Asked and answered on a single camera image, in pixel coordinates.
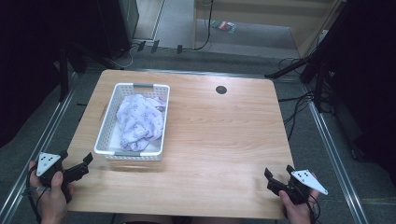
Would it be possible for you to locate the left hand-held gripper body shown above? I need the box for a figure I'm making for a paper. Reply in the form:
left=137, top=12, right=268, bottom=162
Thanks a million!
left=35, top=151, right=91, bottom=203

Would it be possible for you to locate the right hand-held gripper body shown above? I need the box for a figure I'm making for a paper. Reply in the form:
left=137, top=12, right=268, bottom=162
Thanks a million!
left=266, top=169, right=329, bottom=206

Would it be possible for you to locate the white plastic basket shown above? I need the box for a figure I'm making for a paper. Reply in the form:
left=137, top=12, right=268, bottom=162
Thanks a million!
left=93, top=82, right=171, bottom=162

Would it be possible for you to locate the white patterned cloth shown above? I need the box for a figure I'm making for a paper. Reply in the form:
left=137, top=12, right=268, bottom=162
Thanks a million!
left=115, top=93, right=168, bottom=153

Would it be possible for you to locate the person's right hand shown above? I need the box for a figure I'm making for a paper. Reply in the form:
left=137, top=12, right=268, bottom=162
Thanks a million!
left=278, top=172, right=321, bottom=224

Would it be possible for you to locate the person's left hand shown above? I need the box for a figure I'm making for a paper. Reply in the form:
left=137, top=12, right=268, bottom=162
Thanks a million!
left=28, top=160, right=76, bottom=224

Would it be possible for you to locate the dark curtain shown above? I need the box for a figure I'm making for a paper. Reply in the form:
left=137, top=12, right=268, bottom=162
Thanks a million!
left=323, top=0, right=396, bottom=188
left=0, top=0, right=104, bottom=149

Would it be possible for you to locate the black stand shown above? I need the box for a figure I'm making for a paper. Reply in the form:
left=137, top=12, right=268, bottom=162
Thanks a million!
left=264, top=0, right=359, bottom=114

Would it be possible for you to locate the black cabinet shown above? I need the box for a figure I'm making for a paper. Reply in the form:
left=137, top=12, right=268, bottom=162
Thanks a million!
left=95, top=0, right=140, bottom=61

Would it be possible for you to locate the light wooden shelf unit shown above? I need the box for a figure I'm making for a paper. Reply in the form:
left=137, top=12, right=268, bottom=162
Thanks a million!
left=191, top=0, right=347, bottom=60

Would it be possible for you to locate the colourful packet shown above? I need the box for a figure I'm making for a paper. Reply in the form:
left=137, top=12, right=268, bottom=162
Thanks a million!
left=210, top=20, right=238, bottom=35

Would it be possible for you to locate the metal floor rail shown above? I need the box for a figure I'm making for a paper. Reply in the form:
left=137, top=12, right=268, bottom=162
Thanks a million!
left=0, top=89, right=78, bottom=224
left=306, top=100, right=371, bottom=224

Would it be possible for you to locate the right hand-held gripper cable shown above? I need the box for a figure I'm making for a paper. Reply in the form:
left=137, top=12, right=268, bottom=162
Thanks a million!
left=305, top=193, right=322, bottom=224

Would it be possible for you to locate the hand-held gripper cable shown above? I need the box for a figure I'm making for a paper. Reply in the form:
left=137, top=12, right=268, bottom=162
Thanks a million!
left=25, top=167, right=44, bottom=224
left=305, top=193, right=322, bottom=224

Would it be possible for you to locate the left hand-held gripper cable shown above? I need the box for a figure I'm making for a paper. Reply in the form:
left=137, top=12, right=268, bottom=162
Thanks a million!
left=25, top=167, right=44, bottom=224

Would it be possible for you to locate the bundle of black cables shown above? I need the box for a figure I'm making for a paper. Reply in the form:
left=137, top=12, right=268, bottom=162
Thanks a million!
left=277, top=57, right=316, bottom=142

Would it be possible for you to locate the black post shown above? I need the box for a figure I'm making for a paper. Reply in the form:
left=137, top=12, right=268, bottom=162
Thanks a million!
left=58, top=46, right=70, bottom=103

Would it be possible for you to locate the white cable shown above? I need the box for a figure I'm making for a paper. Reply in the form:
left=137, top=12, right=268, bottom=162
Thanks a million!
left=109, top=46, right=138, bottom=70

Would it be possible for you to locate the black hanging cable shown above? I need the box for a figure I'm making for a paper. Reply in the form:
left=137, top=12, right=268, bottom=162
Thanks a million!
left=191, top=0, right=217, bottom=51

